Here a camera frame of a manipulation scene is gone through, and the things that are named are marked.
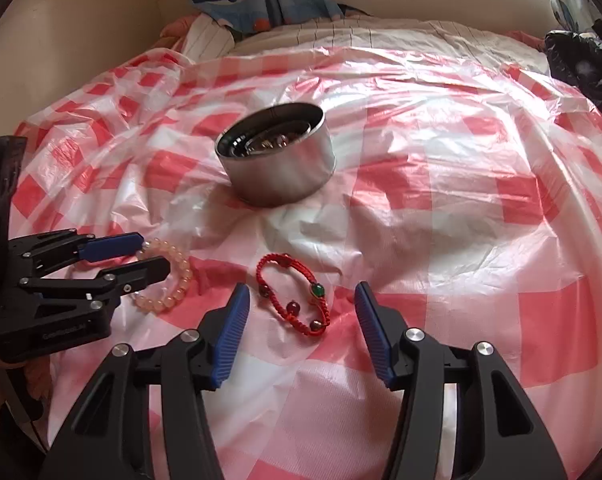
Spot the round silver metal tin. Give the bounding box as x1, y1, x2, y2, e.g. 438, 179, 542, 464
215, 102, 337, 207

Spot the red white checkered plastic sheet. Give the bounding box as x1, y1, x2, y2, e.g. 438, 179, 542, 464
10, 48, 602, 479

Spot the black braided leather bracelet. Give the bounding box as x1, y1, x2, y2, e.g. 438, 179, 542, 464
215, 121, 323, 158

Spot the striped white pillow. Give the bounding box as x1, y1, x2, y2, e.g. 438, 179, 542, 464
181, 14, 235, 63

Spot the pink bead bracelet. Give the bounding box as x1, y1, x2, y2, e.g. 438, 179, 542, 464
130, 237, 195, 314

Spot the pink cloth by pillow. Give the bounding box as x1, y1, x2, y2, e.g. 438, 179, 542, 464
155, 14, 198, 52

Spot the red cord green bead bracelet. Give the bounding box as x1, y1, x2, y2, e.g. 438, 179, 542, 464
255, 252, 336, 338

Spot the striped white bed sheet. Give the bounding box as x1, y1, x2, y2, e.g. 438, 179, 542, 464
231, 14, 550, 75

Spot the black jacket pile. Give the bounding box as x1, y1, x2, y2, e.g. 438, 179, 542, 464
544, 18, 602, 113

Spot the tree print curtain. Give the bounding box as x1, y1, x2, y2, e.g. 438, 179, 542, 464
550, 0, 602, 32

